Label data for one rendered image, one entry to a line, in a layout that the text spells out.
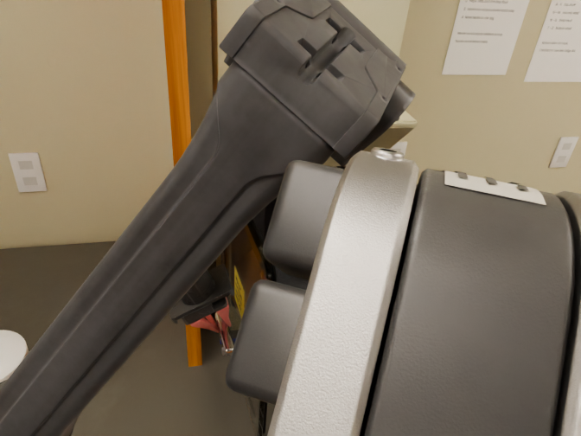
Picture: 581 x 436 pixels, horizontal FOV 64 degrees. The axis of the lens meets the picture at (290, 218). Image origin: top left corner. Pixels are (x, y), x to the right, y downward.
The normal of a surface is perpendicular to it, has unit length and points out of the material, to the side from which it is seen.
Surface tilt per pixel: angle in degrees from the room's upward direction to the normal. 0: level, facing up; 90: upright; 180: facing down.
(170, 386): 0
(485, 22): 90
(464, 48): 90
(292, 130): 74
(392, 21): 90
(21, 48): 90
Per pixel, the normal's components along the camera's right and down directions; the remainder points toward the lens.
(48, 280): 0.07, -0.83
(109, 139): 0.22, 0.55
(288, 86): -0.10, 0.29
